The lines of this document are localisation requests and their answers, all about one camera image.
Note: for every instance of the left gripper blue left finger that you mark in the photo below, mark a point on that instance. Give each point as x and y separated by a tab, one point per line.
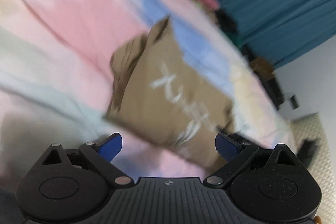
98	156

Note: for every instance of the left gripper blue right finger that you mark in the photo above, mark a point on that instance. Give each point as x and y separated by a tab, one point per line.
237	152

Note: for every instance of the tan t-shirt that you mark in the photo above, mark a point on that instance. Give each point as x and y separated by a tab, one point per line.
165	101

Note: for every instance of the black clothes pile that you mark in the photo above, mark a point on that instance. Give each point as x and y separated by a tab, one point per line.
225	22

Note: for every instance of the black armchair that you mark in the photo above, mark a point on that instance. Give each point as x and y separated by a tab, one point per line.
274	91

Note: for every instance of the brown paper bag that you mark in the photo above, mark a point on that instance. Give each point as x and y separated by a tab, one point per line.
263	68

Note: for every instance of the green garment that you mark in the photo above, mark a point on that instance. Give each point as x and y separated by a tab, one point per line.
236	39

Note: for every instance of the pink folded garment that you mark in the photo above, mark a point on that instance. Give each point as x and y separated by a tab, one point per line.
210	4

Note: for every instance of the black wall socket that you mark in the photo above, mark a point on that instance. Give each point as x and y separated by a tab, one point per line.
293	101

